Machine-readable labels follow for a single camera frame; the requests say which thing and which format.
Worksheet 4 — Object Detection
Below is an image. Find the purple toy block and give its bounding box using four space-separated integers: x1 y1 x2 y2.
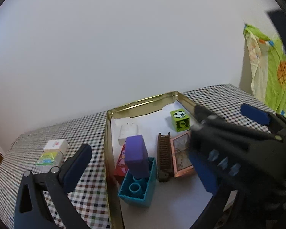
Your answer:
124 135 150 179

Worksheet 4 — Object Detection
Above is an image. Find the gold tin box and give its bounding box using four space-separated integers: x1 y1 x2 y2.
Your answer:
104 91 229 229

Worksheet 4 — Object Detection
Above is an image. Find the dark blue blurred object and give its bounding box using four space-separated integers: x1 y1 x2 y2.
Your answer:
266 10 286 60

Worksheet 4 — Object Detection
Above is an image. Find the brown ladder toy piece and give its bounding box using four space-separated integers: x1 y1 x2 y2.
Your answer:
157 132 174 183

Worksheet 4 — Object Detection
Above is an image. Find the green printed cloth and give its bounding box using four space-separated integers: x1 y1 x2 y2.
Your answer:
243 24 286 117

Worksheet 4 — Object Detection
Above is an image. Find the white box with cork side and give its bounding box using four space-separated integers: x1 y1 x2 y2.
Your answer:
43 139 69 155

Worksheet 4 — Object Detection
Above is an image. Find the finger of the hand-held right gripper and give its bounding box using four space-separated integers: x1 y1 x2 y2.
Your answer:
240 103 286 134
192 104 280 142

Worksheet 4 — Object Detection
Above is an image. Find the eraser with green label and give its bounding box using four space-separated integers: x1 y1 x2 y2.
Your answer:
35 151 63 172

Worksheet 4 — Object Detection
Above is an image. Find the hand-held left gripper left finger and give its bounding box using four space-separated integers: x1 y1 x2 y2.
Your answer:
14 144 93 229

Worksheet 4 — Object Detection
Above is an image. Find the white paper lining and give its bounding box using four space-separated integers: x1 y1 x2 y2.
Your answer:
111 101 215 229

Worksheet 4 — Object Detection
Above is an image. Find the blue toy block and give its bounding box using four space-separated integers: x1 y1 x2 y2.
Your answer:
118 157 157 208

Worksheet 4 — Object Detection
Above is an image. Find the green toy block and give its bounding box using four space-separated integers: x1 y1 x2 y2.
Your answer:
170 109 190 132

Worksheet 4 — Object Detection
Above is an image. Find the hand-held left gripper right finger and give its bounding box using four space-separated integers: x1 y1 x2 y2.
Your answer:
189 153 239 229

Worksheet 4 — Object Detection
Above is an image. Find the checkered tablecloth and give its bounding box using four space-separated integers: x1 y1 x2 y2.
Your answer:
0 83 286 229

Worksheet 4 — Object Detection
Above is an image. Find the red toy block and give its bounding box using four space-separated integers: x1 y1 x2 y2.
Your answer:
114 144 129 184

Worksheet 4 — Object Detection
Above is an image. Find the pink window toy piece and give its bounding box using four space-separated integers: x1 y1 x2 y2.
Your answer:
170 131 196 178

